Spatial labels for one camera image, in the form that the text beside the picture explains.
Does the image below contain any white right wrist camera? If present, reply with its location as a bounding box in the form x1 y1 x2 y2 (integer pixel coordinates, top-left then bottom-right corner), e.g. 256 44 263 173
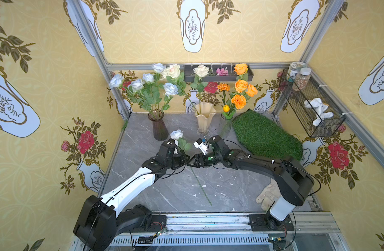
194 138 209 155

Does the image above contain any white rose top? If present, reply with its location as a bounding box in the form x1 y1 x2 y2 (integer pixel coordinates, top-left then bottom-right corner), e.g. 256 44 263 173
170 130 213 206

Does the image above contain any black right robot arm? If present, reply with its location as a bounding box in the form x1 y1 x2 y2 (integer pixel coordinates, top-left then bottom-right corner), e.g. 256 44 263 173
187 135 314 231

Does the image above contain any green artificial grass mat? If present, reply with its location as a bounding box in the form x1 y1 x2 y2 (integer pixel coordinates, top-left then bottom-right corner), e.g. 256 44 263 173
232 109 303 161

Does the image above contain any black wire wall basket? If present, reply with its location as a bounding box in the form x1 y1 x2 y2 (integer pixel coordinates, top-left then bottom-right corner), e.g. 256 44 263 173
273 69 345 138

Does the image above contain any grey wall planter shelf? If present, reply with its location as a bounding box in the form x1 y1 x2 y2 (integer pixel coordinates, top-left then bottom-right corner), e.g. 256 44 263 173
183 63 238 82

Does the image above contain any jar with white lid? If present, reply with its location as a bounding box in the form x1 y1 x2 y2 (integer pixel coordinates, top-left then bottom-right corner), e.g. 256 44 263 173
293 68 312 92

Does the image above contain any dark purple glass vase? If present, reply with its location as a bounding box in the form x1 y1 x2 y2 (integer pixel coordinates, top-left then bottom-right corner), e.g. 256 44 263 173
148 109 169 141

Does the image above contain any glass jar with floral lid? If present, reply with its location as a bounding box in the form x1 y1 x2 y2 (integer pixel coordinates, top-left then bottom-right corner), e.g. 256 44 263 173
287 61 307 83

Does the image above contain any cream ruffled vase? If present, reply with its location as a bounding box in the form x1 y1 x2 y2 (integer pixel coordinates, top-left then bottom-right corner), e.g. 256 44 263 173
195 102 216 136

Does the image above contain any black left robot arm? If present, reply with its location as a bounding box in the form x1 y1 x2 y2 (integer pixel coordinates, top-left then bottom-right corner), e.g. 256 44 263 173
73 139 191 251

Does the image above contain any pink flower in planter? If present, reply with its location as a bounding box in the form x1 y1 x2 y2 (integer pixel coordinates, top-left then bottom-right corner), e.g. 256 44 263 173
216 68 229 76

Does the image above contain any orange rose stem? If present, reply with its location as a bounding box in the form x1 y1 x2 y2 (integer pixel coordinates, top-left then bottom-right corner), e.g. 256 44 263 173
234 63 249 81
235 79 249 93
243 84 259 101

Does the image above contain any orange marigold flower stem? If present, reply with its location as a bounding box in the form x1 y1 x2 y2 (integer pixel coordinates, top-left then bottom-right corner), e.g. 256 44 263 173
217 83 231 108

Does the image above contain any clear glass vase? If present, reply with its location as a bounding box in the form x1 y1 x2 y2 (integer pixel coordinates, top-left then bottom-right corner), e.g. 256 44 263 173
219 114 233 138

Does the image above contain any white cloth figure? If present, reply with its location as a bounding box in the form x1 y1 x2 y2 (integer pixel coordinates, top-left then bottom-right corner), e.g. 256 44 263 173
304 98 334 127

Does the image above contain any small orange marigold stem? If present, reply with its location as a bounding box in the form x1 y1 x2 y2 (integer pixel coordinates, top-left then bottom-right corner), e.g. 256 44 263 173
230 95 246 117

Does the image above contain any beige work glove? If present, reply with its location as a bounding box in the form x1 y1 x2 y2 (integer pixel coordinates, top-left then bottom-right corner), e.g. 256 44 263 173
256 179 282 211

